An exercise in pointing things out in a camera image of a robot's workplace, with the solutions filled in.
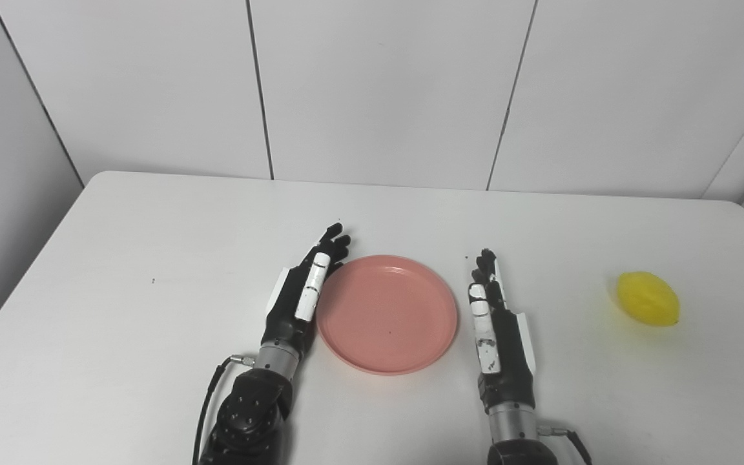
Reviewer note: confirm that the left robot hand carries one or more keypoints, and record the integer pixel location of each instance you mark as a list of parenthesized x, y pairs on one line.
[(294, 303)]

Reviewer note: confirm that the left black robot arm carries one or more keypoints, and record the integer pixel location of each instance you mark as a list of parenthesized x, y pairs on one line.
[(252, 413)]

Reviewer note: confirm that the pink round plate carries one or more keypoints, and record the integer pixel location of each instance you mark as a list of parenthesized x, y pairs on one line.
[(387, 314)]

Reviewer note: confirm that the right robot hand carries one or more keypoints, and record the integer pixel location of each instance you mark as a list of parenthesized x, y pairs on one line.
[(504, 342)]

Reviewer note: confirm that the yellow lemon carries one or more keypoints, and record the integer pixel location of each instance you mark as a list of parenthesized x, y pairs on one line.
[(648, 298)]

